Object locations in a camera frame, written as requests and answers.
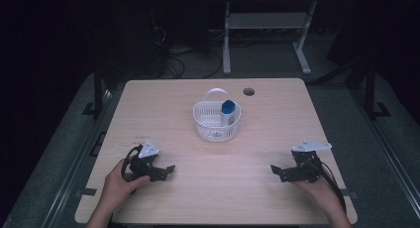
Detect grey metal floor rail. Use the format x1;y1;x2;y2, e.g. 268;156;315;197
350;88;420;220
42;88;113;228

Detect person's right hand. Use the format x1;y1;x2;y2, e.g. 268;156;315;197
292;173;345;220

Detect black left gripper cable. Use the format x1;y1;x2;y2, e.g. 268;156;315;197
120;145;142;182

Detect white plastic basket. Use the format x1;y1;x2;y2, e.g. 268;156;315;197
192;87;242;143

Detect grey metal stand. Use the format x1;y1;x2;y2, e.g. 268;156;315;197
222;0;319;76

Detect person's left hand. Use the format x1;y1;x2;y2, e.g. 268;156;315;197
103;157;152;213

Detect black metal post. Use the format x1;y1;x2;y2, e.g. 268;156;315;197
364;61;392;121

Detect black floor cables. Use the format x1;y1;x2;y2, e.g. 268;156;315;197
164;47;224;80

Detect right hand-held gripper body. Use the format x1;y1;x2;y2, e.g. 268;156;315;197
290;139;333;183

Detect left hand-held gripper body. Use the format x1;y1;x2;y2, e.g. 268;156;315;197
128;139;160;180

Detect white bottle with blue cap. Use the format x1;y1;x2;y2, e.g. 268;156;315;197
220;99;238;127

